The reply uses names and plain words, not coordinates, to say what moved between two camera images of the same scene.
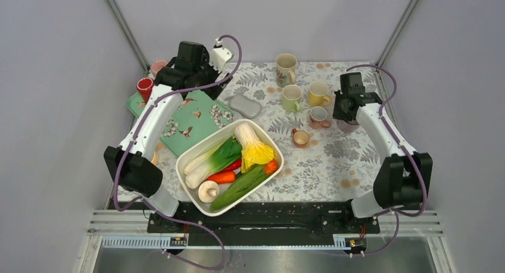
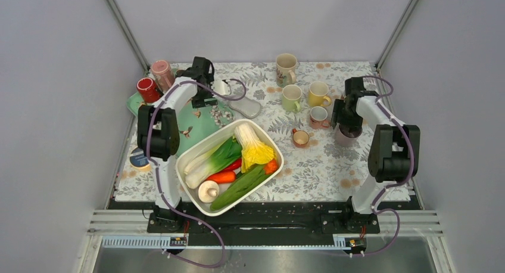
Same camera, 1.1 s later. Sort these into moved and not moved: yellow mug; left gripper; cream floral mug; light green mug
Moved: left gripper
Not moved: light green mug; cream floral mug; yellow mug
